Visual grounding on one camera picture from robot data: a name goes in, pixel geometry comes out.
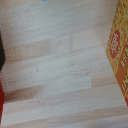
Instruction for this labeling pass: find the orange yellow food box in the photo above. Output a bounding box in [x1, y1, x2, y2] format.
[105, 0, 128, 108]

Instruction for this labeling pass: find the red plastic shopping basket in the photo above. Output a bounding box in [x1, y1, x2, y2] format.
[0, 80, 5, 118]

